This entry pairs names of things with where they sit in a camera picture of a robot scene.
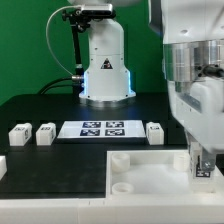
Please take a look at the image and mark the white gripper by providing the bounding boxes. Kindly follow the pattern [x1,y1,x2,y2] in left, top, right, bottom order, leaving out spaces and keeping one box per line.
[168,79,224,172]

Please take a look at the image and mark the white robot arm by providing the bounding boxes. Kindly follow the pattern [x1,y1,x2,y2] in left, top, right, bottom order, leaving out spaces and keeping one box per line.
[68,0,224,172]

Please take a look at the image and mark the white square tabletop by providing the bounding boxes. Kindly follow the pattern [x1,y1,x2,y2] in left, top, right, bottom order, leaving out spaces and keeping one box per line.
[106,150,224,198]

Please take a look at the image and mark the white plate with AprilTags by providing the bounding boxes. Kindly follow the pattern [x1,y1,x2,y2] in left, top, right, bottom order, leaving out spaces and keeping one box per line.
[58,120,145,139]

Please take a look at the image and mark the black cables at base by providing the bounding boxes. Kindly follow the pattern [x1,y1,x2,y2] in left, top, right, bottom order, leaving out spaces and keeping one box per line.
[37,74,85,96]

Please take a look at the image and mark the white camera cable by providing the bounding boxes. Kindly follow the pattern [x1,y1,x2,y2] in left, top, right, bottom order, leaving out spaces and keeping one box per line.
[45,5,83,78]

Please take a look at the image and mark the black camera on stand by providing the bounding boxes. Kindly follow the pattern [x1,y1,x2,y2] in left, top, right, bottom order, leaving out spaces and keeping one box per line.
[62,4,116,94]

